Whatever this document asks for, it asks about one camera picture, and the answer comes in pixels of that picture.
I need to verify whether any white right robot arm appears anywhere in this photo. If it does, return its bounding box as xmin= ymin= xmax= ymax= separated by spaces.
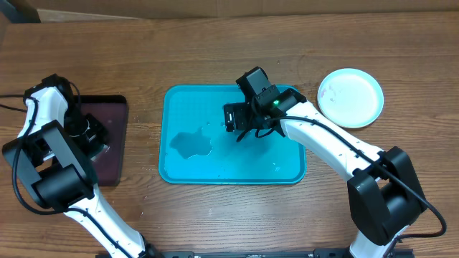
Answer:
xmin=223 ymin=86 xmax=427 ymax=257

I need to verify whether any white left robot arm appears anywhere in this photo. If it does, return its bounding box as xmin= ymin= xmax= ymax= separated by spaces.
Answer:
xmin=2 ymin=74 xmax=157 ymax=257

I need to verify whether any light blue plate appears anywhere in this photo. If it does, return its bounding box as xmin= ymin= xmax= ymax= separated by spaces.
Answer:
xmin=317 ymin=68 xmax=384 ymax=128

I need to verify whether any blue plastic tray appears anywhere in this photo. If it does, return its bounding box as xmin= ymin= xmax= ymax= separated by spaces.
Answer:
xmin=158 ymin=85 xmax=307 ymax=185

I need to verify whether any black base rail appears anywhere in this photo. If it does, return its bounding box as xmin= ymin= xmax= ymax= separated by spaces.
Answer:
xmin=96 ymin=247 xmax=415 ymax=258

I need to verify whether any black tray of brown water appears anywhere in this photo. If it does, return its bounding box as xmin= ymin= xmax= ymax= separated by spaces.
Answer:
xmin=81 ymin=95 xmax=128 ymax=186

